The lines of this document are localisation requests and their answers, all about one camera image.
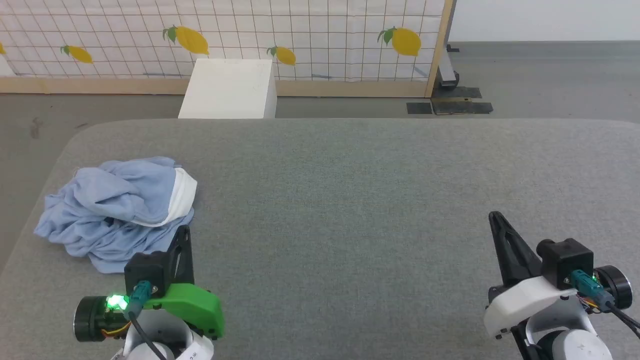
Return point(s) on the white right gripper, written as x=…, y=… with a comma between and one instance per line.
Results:
x=520, y=305

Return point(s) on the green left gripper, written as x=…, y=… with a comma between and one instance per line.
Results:
x=195, y=305

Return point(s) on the light blue polo shirt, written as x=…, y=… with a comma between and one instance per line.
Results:
x=100, y=200

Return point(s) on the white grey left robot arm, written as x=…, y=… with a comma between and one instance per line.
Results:
x=155, y=335

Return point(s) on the grey fabric sofa seat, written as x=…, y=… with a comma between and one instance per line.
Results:
x=350, y=200

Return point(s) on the grey metal partition foot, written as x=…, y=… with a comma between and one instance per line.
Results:
x=446, y=72

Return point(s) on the lemon print partition screen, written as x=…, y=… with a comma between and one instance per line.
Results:
x=325, y=30

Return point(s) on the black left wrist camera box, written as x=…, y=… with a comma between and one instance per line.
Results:
x=147, y=272

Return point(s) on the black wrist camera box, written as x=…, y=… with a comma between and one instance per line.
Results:
x=147, y=272
x=570, y=260

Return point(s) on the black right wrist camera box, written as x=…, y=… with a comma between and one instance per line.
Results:
x=570, y=260

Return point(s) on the white box pedestal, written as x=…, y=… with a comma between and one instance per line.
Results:
x=227, y=90

